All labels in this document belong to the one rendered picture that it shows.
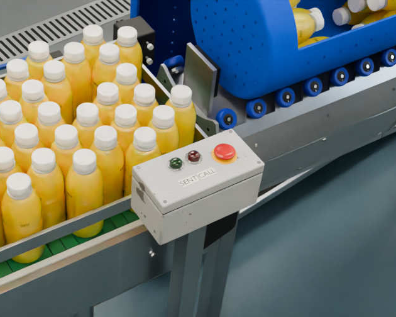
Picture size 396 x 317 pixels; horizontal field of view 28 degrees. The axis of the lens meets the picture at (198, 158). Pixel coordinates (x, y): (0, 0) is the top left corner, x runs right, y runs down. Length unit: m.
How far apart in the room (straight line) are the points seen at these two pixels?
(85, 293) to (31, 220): 0.24
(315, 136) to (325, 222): 1.00
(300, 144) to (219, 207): 0.47
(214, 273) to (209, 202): 0.75
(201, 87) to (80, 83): 0.25
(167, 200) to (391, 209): 1.70
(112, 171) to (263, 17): 0.40
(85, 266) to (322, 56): 0.62
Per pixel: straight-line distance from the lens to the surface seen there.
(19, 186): 1.29
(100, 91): 1.46
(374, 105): 1.88
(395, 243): 2.76
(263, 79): 1.54
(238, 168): 1.31
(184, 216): 1.29
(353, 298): 2.58
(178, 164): 1.28
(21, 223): 1.33
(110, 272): 1.50
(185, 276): 1.50
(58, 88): 1.52
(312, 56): 1.57
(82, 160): 1.33
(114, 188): 1.43
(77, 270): 1.44
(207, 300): 2.14
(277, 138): 1.70
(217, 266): 2.02
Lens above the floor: 2.03
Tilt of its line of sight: 45 degrees down
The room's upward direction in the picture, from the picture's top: 7 degrees clockwise
